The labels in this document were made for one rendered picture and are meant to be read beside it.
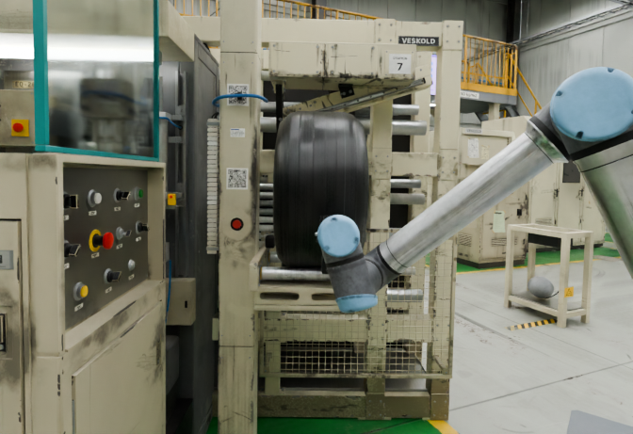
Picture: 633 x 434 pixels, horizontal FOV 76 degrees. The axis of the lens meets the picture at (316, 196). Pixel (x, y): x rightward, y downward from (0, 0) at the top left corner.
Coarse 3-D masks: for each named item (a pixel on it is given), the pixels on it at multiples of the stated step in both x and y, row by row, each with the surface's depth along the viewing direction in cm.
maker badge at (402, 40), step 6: (402, 36) 196; (408, 36) 197; (414, 36) 197; (402, 42) 197; (408, 42) 197; (414, 42) 197; (420, 42) 197; (426, 42) 197; (432, 42) 197; (438, 42) 197
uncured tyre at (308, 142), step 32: (288, 128) 130; (320, 128) 130; (352, 128) 131; (288, 160) 124; (320, 160) 123; (352, 160) 124; (288, 192) 122; (320, 192) 122; (352, 192) 123; (288, 224) 124; (288, 256) 133; (320, 256) 132
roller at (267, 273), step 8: (264, 272) 136; (272, 272) 136; (280, 272) 136; (288, 272) 136; (296, 272) 136; (304, 272) 136; (312, 272) 136; (320, 272) 136; (264, 280) 137; (272, 280) 137; (280, 280) 137; (288, 280) 137; (296, 280) 137; (304, 280) 137; (312, 280) 137; (320, 280) 137; (328, 280) 137
